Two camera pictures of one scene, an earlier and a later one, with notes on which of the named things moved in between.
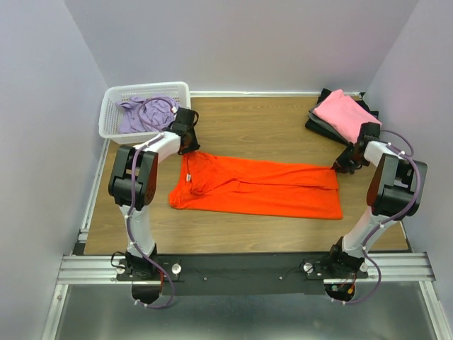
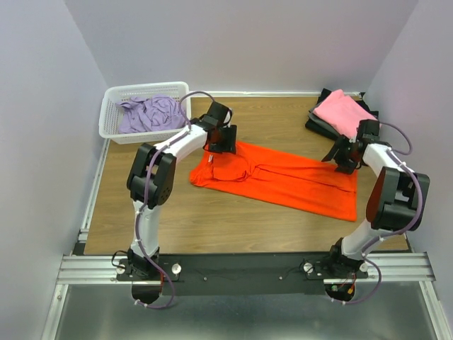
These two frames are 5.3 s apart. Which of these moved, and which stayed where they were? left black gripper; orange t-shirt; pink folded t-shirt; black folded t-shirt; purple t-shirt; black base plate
Moved: left black gripper; orange t-shirt
Stayed: black base plate; black folded t-shirt; pink folded t-shirt; purple t-shirt
